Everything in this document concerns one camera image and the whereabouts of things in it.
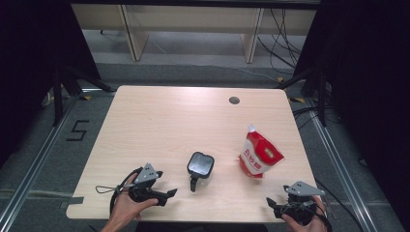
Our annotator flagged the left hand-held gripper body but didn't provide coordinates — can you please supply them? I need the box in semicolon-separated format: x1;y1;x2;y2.
129;162;168;207

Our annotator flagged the person's right hand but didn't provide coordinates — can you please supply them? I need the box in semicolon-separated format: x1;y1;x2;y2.
281;195;328;232

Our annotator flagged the dark curtain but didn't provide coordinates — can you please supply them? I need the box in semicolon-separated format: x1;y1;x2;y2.
294;0;410;223
0;0;102;168

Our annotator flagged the red and white sugar bag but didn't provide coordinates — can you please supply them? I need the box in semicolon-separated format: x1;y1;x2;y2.
239;124;285;179

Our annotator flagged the black floor cable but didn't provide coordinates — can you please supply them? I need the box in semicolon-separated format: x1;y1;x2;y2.
313;178;366;232

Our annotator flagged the beige wooden furniture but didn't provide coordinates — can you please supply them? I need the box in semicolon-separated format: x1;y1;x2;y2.
71;3;318;64

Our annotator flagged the black metal stand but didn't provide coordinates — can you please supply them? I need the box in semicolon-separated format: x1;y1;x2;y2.
275;67;328;128
51;62;115;127

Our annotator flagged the thin grey cord loop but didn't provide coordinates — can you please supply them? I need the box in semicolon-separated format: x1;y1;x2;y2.
95;185;125;195

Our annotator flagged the grey tape strip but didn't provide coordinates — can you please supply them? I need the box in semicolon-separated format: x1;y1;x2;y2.
59;196;85;209

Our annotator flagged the person's left hand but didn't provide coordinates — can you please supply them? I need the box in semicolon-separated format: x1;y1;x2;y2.
110;175;160;226

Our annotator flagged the bundle of black cables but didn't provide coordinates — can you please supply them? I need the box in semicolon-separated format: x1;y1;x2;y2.
257;9;308;76

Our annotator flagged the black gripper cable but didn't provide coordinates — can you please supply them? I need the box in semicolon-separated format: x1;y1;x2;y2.
308;201;333;232
109;166;144;216

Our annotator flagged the metal floor rail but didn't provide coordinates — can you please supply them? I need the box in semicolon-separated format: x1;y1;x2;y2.
304;98;378;232
0;86;81;232

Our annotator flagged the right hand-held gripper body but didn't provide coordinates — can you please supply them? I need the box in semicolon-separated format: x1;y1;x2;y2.
274;181;326;225

